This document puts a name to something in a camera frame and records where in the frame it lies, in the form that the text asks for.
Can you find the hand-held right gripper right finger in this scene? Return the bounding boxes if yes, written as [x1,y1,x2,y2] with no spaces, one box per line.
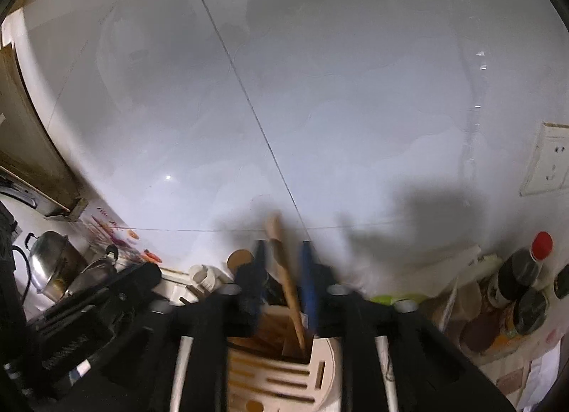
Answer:
[302,240,517,412]

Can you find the white wall outlet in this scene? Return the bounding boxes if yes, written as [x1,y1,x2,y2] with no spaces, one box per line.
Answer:
[519,122,569,197]

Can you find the red capped sauce bottle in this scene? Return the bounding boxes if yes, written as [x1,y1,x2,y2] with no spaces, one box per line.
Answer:
[486,231,554,308]

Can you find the wooden chopstick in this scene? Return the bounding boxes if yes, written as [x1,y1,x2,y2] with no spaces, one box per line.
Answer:
[264,214,308,353]

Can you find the clear plastic organizer bin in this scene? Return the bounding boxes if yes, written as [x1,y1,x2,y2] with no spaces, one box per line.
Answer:
[418,279,561,368]

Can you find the brown card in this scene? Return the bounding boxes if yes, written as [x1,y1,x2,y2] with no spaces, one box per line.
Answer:
[495,372,532,391]

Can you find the brown capped bottle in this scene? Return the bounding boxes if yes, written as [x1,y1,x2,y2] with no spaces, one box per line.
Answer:
[227,250,256,277]

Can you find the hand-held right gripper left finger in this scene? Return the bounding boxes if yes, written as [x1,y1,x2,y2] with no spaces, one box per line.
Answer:
[58,240,268,412]

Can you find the white plastic bag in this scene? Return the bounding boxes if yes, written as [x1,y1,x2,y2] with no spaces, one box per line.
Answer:
[400,245,503,301]

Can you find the brown lidded seasoning jar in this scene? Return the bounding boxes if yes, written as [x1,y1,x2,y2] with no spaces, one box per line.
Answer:
[458,319,503,355]

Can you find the wok with steel lid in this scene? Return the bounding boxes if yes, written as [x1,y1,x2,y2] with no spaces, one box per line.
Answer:
[67,245,121,297]

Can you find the cooking oil bottle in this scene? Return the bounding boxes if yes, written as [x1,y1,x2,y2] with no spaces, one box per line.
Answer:
[189,264,223,294]

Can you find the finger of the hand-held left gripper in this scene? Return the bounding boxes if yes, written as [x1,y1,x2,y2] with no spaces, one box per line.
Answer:
[29,262,163,333]

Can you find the cream utensil holder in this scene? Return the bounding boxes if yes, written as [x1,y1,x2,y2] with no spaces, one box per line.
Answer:
[171,303,401,412]

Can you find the colourful wall stickers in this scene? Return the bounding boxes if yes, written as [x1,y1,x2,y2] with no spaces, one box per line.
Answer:
[86,208,163,264]

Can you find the steel pot with lid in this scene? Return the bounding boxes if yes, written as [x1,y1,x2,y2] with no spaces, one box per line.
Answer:
[24,231,83,301]

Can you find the orange packet with white label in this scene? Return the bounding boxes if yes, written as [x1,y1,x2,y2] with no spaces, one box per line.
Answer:
[438,279,483,333]

